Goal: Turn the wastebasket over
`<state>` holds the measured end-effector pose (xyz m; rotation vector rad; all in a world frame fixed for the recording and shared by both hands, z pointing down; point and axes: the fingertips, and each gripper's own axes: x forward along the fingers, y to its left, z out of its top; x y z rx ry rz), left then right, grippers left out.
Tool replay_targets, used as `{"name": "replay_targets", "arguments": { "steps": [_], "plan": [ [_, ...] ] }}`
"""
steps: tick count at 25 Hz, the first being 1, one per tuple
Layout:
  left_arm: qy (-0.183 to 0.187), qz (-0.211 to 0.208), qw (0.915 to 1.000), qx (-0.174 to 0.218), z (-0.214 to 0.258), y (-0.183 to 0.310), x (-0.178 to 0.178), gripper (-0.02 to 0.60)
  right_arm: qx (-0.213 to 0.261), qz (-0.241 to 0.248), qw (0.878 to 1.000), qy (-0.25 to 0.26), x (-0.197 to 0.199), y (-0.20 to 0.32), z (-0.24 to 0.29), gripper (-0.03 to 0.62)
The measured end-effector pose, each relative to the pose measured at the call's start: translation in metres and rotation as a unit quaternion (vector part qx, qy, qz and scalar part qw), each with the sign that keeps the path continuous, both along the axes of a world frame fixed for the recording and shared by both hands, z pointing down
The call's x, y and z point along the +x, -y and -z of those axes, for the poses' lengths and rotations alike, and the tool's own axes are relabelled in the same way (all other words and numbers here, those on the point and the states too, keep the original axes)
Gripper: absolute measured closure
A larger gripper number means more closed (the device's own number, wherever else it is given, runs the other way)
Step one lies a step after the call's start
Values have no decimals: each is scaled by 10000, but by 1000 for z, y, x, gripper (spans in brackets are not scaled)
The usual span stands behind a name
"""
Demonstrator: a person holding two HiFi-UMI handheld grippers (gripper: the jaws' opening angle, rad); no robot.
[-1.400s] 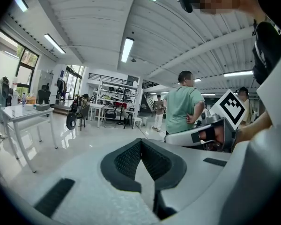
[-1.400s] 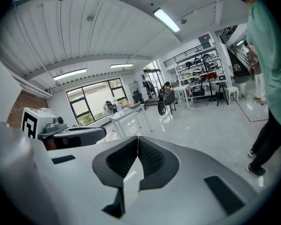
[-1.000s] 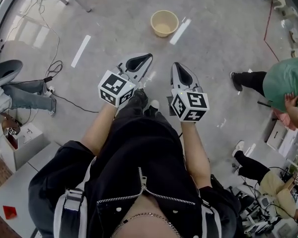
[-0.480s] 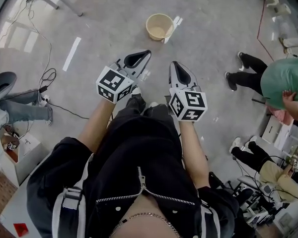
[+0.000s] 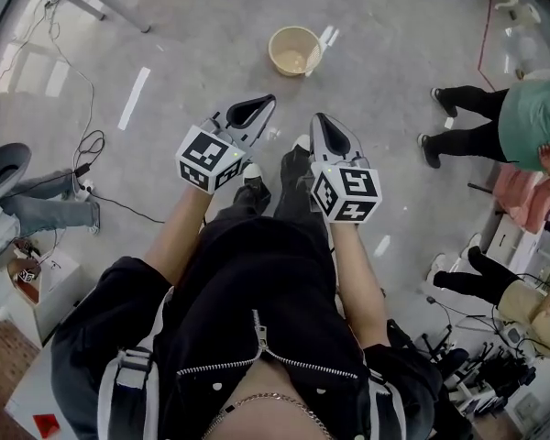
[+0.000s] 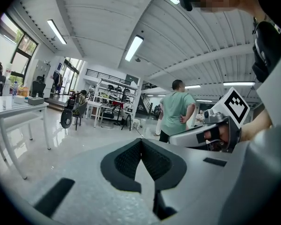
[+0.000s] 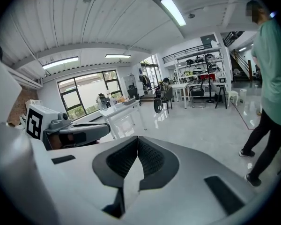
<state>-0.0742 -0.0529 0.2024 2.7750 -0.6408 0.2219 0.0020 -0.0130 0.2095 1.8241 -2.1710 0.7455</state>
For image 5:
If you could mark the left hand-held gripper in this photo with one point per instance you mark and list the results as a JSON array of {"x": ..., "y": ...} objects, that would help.
[{"x": 206, "y": 156}]

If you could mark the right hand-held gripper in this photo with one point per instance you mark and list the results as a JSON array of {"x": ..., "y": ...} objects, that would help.
[{"x": 348, "y": 190}]

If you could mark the beige plastic basket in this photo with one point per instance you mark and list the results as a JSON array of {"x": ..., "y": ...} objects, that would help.
[{"x": 293, "y": 58}]

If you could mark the person's right forearm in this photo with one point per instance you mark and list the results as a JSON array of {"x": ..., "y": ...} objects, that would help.
[{"x": 359, "y": 282}]

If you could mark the person's left forearm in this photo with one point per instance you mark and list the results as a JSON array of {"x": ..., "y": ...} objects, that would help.
[{"x": 174, "y": 241}]

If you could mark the person's right white-toed shoe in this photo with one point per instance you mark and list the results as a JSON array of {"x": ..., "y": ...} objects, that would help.
[{"x": 301, "y": 142}]

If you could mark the person's white-toed shoe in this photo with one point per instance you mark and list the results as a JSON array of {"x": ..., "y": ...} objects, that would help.
[
  {"x": 301, "y": 142},
  {"x": 252, "y": 172}
]

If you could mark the person's black trousers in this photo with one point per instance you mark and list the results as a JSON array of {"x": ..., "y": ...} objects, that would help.
[{"x": 293, "y": 181}]

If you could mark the person's left white-toed shoe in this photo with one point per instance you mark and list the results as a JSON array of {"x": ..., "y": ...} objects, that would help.
[{"x": 252, "y": 172}]

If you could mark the person's black zip jacket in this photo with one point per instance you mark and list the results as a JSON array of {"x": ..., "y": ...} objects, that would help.
[{"x": 256, "y": 268}]

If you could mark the black metal rod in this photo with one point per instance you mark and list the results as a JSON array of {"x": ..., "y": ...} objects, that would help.
[{"x": 480, "y": 188}]

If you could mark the black power adapter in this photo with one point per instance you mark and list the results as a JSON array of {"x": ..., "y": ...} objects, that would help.
[{"x": 81, "y": 170}]

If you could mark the white power strip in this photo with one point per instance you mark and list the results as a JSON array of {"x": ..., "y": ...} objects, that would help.
[{"x": 86, "y": 190}]

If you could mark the pink cloth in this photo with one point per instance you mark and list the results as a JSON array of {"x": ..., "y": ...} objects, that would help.
[{"x": 527, "y": 200}]

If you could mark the plain white cardboard box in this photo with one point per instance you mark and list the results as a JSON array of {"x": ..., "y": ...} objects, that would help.
[{"x": 513, "y": 245}]

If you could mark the black office chair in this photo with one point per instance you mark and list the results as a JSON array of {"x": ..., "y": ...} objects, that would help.
[{"x": 449, "y": 365}]

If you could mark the white printed cardboard box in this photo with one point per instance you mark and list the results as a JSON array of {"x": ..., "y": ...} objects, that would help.
[{"x": 62, "y": 287}]

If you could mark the black metal equipment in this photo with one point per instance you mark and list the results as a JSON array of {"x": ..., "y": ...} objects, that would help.
[{"x": 499, "y": 374}]

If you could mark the red paper piece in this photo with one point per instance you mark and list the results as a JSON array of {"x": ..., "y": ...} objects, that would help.
[{"x": 46, "y": 426}]

